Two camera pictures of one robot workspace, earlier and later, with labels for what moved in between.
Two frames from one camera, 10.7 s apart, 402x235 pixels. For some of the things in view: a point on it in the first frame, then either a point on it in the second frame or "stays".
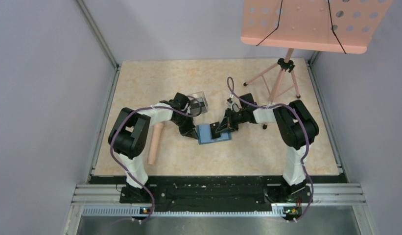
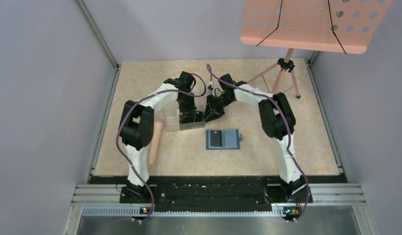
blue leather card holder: x=204 y=135 -> x=231 y=139
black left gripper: x=190 y=130 -> x=190 y=108
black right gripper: x=227 y=124 -> x=216 y=112
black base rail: x=217 y=193 stays
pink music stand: x=344 y=26 stays
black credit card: x=213 y=127 -> x=216 y=138
